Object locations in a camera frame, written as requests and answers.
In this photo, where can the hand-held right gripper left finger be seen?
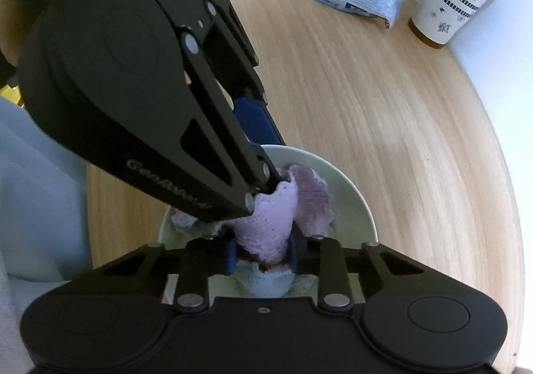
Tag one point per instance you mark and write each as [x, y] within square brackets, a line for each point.
[230, 259]

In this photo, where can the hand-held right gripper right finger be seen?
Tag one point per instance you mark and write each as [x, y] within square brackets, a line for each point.
[294, 251]

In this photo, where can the cream ceramic bowl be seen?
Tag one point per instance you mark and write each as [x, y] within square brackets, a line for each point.
[354, 211]

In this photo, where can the pink cleaning cloth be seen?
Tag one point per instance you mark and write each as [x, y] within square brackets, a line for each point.
[270, 224]

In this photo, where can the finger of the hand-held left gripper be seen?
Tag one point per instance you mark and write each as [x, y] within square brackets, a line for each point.
[245, 178]
[256, 124]

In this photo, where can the light blue clothing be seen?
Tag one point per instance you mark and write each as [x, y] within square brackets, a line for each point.
[37, 199]

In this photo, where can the person's left forearm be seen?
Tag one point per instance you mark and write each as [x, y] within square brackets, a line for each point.
[8, 20]

